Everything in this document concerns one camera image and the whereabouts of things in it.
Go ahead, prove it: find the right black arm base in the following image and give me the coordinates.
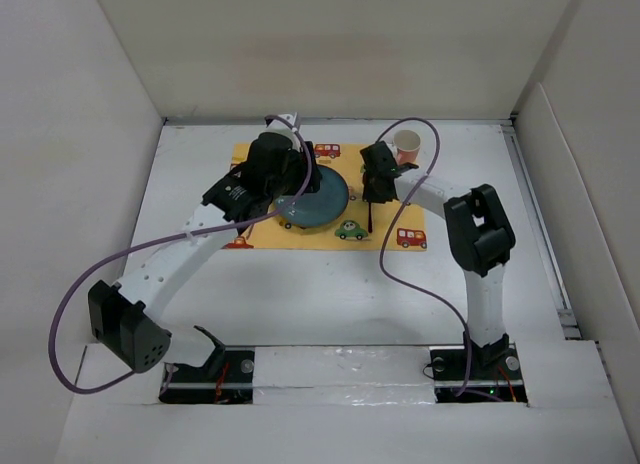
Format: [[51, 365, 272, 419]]
[[422, 345, 528, 404]]

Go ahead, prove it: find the dark teal plate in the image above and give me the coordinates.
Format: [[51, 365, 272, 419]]
[[274, 165, 349, 229]]

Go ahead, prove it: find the yellow car print cloth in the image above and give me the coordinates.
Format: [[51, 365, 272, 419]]
[[226, 143, 427, 252]]

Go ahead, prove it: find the purple metallic spoon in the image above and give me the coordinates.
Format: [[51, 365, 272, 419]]
[[367, 202, 374, 235]]

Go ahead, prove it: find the pink cup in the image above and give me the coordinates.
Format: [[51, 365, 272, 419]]
[[392, 130, 421, 165]]

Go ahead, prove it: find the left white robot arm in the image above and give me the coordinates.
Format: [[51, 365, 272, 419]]
[[88, 113, 319, 381]]

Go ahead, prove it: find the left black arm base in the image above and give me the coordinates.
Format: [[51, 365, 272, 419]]
[[158, 347, 255, 405]]

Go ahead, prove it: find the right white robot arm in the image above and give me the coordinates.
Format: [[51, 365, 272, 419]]
[[361, 142, 516, 378]]

